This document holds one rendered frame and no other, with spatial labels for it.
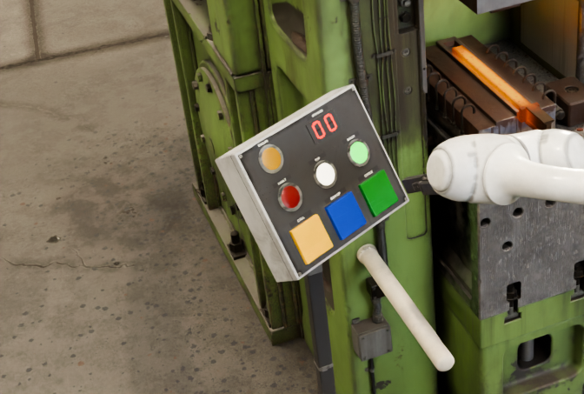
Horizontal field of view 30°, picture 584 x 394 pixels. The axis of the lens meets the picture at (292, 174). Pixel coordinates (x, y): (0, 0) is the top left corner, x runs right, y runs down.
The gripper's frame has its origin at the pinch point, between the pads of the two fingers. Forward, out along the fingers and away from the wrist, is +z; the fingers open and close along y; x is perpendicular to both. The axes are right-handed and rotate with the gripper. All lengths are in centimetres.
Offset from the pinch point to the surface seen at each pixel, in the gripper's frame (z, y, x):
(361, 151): 13.0, 0.6, 8.9
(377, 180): 12.6, 0.9, 1.9
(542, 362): 47, 52, -75
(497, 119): 13.6, 40.5, -2.4
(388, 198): 12.6, 1.3, -2.6
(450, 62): 36, 56, 11
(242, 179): 15.2, -26.9, 16.7
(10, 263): 218, -7, 0
